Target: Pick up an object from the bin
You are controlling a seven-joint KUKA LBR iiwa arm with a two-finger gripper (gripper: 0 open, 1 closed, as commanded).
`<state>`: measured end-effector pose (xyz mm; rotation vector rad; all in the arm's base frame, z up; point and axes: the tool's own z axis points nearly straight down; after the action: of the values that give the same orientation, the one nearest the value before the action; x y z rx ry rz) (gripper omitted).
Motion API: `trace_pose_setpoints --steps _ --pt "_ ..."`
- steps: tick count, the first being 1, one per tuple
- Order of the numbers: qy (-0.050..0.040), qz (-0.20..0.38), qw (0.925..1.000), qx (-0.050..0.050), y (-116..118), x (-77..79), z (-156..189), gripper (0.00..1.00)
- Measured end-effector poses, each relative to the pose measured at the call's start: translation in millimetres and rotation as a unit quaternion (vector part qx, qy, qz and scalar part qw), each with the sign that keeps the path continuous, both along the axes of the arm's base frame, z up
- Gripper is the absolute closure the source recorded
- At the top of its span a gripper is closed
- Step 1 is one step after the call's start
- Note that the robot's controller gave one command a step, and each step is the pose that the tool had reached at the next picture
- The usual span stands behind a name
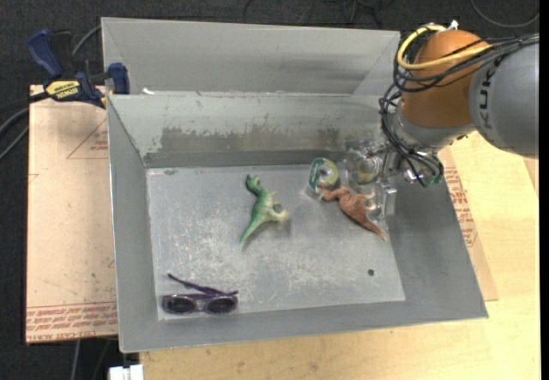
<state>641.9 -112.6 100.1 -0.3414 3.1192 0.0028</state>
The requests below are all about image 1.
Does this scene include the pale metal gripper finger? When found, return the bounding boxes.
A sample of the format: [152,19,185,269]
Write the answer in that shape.
[383,184,397,220]
[368,194,385,223]

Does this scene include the brown toy dinosaur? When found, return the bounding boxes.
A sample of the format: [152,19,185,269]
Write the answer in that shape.
[319,184,388,242]

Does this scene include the green and white tape roll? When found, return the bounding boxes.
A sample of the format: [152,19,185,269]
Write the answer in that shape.
[306,157,341,200]

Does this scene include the green toy dinosaur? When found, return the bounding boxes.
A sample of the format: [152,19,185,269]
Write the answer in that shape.
[238,173,291,247]

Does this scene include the grey metal bin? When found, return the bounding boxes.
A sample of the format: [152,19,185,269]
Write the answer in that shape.
[100,16,490,353]

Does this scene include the purple sunglasses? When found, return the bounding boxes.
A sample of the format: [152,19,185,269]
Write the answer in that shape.
[160,273,240,316]

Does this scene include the brown cardboard board, red print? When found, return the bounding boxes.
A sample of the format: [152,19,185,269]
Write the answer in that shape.
[25,84,499,345]

